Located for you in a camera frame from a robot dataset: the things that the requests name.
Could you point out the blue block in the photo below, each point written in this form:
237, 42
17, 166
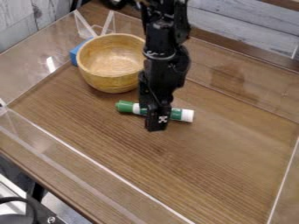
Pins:
74, 52

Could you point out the black metal bracket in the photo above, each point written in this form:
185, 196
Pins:
42, 214

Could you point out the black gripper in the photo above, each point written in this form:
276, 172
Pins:
161, 78

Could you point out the green Expo marker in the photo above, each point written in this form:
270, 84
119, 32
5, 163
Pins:
180, 114

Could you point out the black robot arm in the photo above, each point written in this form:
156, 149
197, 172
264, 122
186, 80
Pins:
168, 59

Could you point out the clear acrylic stand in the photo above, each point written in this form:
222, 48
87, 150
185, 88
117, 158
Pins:
93, 30

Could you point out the brown wooden bowl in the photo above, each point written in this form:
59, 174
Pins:
110, 62

